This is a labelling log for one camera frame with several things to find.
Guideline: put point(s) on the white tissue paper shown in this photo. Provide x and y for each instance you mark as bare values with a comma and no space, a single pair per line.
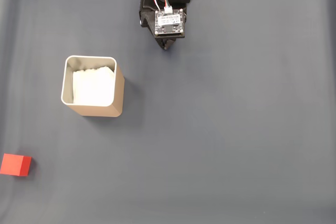
92,87

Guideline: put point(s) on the beige square box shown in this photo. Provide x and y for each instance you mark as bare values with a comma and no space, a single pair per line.
119,90

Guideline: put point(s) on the red cube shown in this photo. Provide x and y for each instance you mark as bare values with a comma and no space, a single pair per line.
13,164

